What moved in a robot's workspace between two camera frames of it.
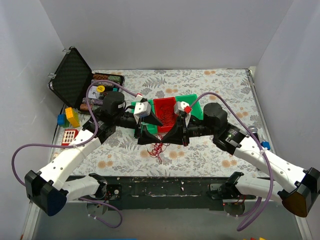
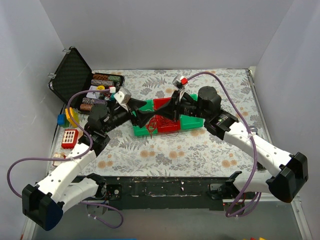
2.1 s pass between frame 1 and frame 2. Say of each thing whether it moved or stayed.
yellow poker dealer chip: stayed
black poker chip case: stayed
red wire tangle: moved
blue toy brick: stayed
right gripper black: moved
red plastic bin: stayed
